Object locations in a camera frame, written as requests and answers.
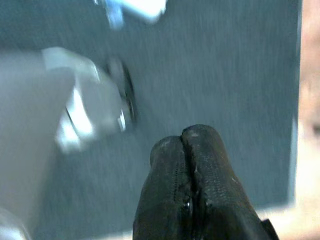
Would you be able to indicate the black floor mat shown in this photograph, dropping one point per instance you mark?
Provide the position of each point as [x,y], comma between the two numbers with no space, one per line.
[212,75]

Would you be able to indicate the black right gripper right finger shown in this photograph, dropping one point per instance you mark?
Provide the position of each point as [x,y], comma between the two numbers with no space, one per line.
[217,190]

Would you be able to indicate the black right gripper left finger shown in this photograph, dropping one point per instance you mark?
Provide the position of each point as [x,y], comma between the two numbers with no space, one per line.
[165,190]

